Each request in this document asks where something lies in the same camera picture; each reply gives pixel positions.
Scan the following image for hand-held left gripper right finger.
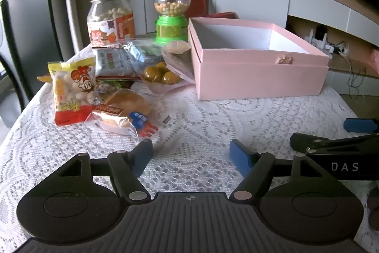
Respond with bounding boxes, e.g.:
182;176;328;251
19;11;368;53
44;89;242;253
229;139;326;203

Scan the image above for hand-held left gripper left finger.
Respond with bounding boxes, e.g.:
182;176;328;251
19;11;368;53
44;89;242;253
56;139;153;204

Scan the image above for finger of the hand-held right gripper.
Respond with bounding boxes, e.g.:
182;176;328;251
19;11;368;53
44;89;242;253
290;133;379;156
343;118;379;134

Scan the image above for clear bun packet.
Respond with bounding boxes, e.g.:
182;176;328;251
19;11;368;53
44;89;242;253
84;88;171;140

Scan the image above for pink cardboard box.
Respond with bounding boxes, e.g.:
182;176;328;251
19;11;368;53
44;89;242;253
187;17;330;101

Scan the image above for white green snack packet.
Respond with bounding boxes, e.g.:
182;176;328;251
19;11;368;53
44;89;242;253
92;47;140;78

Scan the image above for glass jar of puffed snacks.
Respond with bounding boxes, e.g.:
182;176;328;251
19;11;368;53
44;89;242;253
87;0;136;53

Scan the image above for white lace tablecloth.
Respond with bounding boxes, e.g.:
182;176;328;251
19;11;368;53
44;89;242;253
0;32;374;253

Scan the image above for dark red snack packet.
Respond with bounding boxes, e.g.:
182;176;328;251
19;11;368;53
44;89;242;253
95;78;134;93

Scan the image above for white power strip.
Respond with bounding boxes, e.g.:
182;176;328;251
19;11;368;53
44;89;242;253
305;29;350;55

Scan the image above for green olives in clear bag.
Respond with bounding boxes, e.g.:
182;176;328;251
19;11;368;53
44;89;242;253
132;59;193;95

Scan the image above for yellow red puff snack packet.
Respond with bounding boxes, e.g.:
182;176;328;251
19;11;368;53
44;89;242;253
48;57;103;126

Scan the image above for silver green snack packet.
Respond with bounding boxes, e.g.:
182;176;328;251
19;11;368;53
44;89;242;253
123;40;165;65

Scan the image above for white cabinet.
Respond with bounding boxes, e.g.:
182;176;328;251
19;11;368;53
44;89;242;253
289;0;379;46

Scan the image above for green gumball machine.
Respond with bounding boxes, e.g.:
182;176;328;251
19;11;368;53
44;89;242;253
153;0;191;45

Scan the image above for red round plastic basin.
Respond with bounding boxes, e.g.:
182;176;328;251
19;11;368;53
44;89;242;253
183;0;207;18

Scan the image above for tangled cables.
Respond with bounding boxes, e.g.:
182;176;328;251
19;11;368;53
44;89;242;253
338;41;369;98

